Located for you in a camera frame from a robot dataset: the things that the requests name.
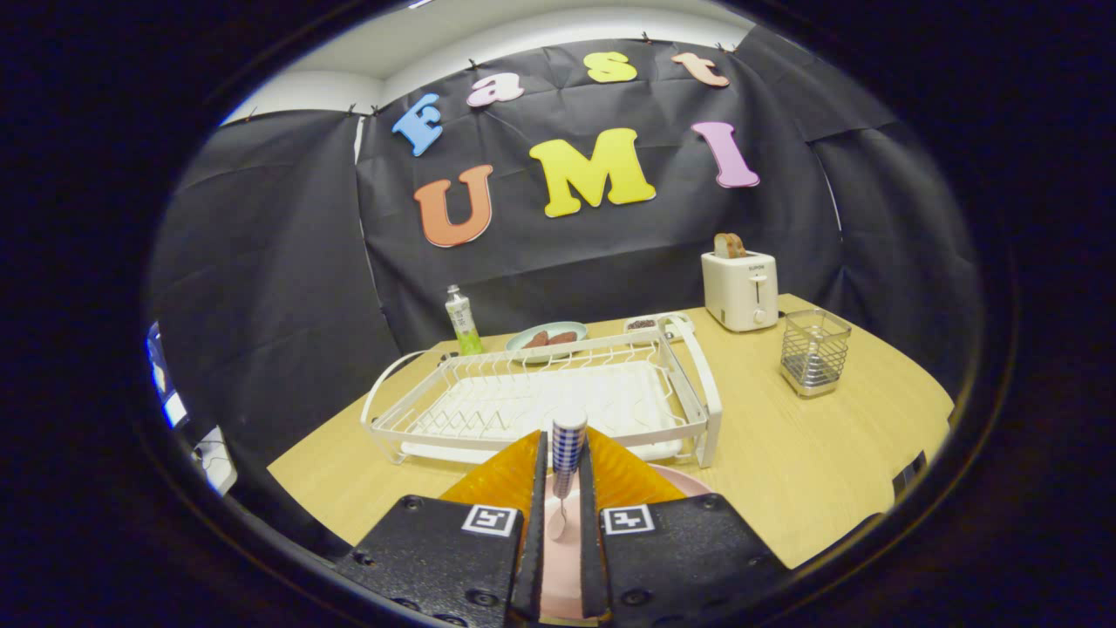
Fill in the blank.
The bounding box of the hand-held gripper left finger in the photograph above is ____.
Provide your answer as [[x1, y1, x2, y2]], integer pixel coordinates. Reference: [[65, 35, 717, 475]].
[[336, 429, 548, 628]]

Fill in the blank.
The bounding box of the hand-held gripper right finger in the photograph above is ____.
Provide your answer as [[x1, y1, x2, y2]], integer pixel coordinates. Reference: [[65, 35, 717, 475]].
[[577, 427, 790, 628]]

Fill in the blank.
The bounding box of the pink plate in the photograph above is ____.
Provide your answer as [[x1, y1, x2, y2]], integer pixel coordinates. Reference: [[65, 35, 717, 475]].
[[539, 464, 712, 625]]

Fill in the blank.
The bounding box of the blue checkered handle spoon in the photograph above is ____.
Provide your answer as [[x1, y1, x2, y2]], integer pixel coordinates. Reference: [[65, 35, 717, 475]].
[[548, 406, 589, 542]]

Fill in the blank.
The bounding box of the white wire dish rack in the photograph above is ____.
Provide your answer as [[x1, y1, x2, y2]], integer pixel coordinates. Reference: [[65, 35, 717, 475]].
[[360, 314, 724, 469]]

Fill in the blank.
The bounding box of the metal wire basket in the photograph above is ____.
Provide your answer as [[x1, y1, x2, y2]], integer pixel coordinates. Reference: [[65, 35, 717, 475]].
[[779, 309, 853, 399]]

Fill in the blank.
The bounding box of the light green plate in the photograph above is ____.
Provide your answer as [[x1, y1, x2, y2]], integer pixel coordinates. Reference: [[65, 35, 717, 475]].
[[506, 321, 589, 364]]

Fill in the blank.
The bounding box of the white drain tray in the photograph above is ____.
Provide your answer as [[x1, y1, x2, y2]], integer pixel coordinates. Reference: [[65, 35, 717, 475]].
[[401, 362, 685, 465]]

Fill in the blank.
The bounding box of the clear bottle with green liquid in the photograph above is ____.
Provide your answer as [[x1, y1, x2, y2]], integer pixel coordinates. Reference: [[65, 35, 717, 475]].
[[445, 284, 483, 357]]

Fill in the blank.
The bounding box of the white divided grain tray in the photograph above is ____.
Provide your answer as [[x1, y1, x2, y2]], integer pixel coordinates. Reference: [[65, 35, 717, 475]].
[[623, 312, 694, 343]]

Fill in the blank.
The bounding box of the white toaster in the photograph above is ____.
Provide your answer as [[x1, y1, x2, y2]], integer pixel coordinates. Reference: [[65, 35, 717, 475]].
[[701, 249, 779, 333]]

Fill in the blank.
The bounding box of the black table clamp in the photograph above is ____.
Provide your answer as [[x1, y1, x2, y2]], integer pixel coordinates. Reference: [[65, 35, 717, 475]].
[[892, 451, 927, 500]]

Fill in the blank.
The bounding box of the white flat object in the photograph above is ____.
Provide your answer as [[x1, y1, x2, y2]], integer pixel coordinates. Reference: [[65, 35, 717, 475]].
[[192, 426, 239, 496]]

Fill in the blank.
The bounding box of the blue and white object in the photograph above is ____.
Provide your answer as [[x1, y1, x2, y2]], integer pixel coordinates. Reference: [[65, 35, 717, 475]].
[[145, 321, 189, 430]]

